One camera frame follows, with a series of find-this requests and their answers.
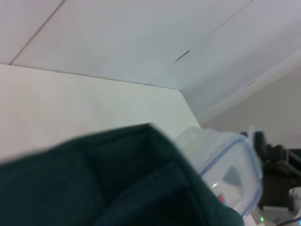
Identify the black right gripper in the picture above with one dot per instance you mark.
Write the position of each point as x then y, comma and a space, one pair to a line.
279, 183

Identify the grey device with green light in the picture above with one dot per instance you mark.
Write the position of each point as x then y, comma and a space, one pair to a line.
275, 216

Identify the clear plastic food container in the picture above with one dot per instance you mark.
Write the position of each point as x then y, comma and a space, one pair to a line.
235, 164

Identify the dark teal insulated lunch bag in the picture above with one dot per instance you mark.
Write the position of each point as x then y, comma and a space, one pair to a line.
94, 183

